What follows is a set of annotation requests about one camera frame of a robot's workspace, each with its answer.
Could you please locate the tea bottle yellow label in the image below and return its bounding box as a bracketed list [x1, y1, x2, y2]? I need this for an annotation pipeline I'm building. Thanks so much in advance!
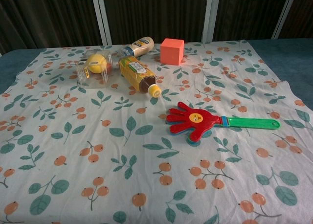
[118, 55, 162, 99]

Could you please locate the bagged yellow ball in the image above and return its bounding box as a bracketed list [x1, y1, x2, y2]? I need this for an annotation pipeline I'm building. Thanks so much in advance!
[75, 50, 115, 87]

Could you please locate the floral print tablecloth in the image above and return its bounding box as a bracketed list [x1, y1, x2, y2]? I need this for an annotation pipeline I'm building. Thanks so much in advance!
[0, 39, 313, 224]

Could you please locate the red hand clapper green handle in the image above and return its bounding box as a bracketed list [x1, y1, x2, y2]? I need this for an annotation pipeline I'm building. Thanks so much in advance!
[165, 101, 281, 146]

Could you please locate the orange foam cube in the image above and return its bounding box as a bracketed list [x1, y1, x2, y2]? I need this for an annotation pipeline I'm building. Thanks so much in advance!
[160, 38, 185, 66]

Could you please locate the white double frame post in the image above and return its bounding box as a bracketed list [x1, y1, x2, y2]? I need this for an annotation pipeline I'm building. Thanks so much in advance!
[89, 0, 112, 45]

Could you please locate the mayonnaise squeeze bottle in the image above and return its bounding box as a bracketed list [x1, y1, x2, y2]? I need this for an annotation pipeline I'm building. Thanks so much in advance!
[121, 36, 155, 58]

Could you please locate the blue padded table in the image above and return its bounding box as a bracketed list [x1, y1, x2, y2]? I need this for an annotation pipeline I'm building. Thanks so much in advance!
[0, 38, 313, 112]

